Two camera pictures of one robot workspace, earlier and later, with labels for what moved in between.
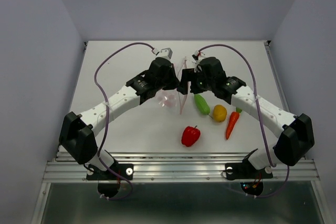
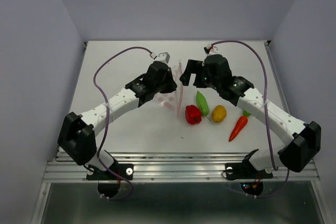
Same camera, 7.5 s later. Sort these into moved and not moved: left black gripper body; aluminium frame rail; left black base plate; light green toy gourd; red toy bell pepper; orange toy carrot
Moved: red toy bell pepper; orange toy carrot
Not moved: light green toy gourd; left black gripper body; left black base plate; aluminium frame rail
